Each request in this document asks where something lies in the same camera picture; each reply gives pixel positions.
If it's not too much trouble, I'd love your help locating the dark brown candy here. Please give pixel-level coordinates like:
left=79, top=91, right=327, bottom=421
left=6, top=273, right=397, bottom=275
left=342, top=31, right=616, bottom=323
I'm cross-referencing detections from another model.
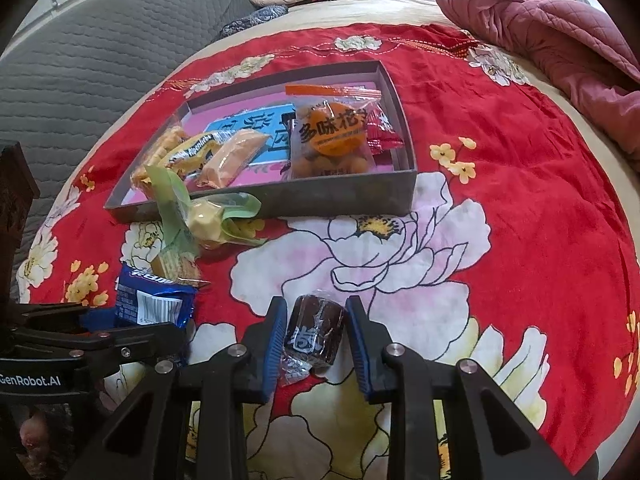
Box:
left=280, top=290, right=346, bottom=386

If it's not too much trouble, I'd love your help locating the blue biscuit packet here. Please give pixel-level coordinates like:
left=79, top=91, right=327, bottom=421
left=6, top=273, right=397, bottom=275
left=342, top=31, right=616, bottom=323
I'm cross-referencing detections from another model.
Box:
left=115, top=264, right=198, bottom=328

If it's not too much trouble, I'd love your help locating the yellow pastry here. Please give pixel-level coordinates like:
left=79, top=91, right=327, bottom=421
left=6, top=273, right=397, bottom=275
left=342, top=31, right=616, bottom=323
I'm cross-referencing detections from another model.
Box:
left=186, top=193, right=266, bottom=250

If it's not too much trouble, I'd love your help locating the orange wafer snack pack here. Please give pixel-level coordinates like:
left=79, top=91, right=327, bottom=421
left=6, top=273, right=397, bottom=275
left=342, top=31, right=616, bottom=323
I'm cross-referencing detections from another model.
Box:
left=195, top=129, right=270, bottom=188

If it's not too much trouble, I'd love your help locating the red Alpenliebe candy pack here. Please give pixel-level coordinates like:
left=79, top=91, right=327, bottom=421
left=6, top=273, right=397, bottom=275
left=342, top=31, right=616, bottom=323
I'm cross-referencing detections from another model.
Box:
left=367, top=104, right=404, bottom=156

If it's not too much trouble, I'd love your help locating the orange peanut snack bag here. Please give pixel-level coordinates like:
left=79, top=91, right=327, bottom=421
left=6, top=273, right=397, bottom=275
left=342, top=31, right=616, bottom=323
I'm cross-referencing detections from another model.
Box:
left=285, top=84, right=381, bottom=179

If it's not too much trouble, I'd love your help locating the small gold cake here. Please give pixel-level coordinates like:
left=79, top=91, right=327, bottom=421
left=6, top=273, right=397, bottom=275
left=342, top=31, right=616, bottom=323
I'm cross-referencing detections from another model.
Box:
left=151, top=247, right=202, bottom=287

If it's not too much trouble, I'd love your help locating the yellow Alpenliebe candy pack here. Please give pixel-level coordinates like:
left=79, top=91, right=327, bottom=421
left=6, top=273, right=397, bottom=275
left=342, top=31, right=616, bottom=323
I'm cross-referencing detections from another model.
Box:
left=160, top=130, right=234, bottom=178

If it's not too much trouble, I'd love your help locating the rice cracker snack pack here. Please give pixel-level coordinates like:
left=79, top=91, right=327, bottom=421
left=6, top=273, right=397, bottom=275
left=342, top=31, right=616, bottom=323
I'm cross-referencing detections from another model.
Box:
left=130, top=125, right=188, bottom=198

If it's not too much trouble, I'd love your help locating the brown Snickers bar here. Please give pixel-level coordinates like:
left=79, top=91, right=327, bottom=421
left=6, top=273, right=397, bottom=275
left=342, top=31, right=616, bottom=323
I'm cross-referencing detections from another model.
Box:
left=281, top=112, right=296, bottom=172

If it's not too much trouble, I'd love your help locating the red floral cloth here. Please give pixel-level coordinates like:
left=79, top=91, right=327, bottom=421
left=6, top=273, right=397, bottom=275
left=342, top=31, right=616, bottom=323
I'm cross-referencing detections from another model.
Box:
left=16, top=24, right=639, bottom=471

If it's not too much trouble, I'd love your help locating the grey shallow box tray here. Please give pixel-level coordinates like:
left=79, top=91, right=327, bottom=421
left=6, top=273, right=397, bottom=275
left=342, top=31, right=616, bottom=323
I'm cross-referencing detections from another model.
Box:
left=103, top=58, right=419, bottom=224

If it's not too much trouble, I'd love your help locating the blue patterned cushion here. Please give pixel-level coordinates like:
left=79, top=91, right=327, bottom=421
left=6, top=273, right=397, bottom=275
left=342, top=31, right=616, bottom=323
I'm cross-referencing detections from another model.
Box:
left=219, top=6, right=288, bottom=38

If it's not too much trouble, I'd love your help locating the pink quilted blanket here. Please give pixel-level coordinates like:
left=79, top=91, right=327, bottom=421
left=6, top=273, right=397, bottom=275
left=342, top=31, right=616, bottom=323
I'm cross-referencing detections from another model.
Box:
left=436, top=0, right=639, bottom=168

